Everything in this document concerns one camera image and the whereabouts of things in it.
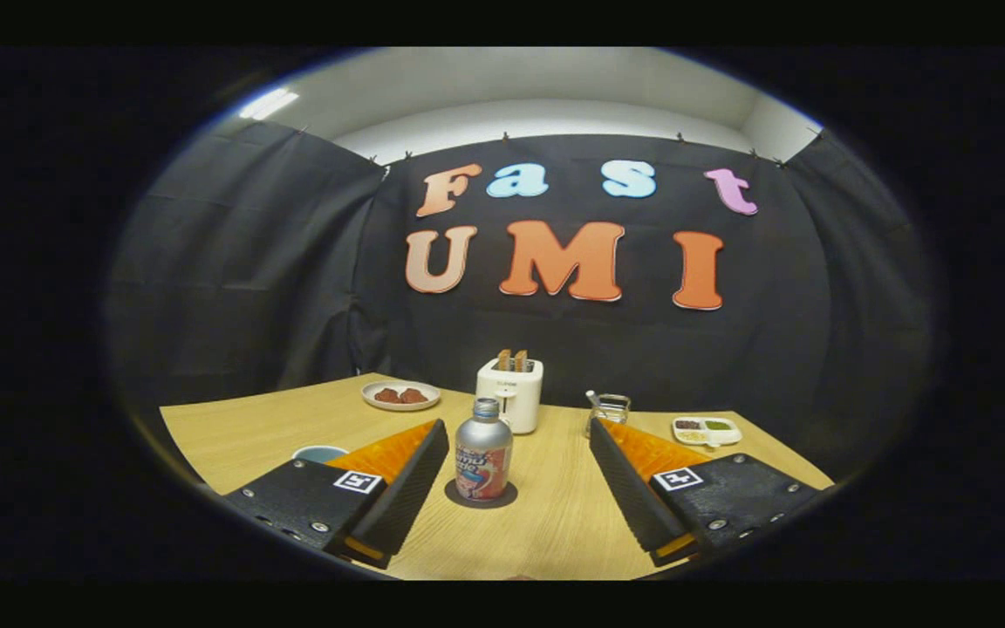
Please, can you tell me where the narrow ceiling light strip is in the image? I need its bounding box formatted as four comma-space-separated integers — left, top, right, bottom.
239, 87, 300, 121

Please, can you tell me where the wooden table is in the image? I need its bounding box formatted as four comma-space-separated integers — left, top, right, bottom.
160, 373, 835, 581

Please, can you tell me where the dark brown round coaster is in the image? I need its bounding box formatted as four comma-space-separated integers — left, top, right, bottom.
444, 478, 519, 510

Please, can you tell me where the white toaster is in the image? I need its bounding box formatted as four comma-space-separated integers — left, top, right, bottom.
475, 356, 544, 435

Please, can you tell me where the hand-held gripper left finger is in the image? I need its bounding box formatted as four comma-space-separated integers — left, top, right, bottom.
222, 419, 451, 570

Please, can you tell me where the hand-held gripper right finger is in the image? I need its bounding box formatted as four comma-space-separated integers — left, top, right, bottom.
588, 417, 826, 568

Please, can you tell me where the silver bottle with pink label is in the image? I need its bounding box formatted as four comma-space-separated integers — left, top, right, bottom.
454, 398, 514, 502

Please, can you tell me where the white round plate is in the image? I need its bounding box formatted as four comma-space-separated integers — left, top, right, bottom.
361, 380, 442, 412

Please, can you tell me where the white divided dish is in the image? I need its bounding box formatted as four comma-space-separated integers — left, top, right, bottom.
672, 416, 742, 448

